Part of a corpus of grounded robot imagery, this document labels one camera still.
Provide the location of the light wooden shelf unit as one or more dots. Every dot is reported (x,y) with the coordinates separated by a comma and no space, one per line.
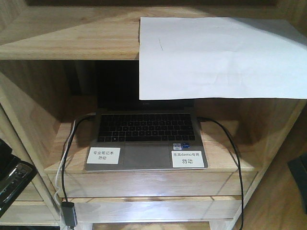
(36,107)

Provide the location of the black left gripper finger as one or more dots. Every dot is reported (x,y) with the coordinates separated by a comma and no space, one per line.
(5,158)

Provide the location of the white label on laptop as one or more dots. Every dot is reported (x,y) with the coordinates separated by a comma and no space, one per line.
(102,155)
(187,159)

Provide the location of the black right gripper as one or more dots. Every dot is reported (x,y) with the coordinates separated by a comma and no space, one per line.
(298,169)

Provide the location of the grey usb hub adapter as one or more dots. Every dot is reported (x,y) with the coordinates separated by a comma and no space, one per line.
(69,214)

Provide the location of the white label left on laptop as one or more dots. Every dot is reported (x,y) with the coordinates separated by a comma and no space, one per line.
(102,155)

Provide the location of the white label right on laptop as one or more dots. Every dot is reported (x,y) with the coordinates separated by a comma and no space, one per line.
(187,159)

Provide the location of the black stapler with orange tab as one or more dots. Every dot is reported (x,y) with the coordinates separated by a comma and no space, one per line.
(14,182)

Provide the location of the white paper sheet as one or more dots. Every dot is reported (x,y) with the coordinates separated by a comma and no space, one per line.
(185,58)

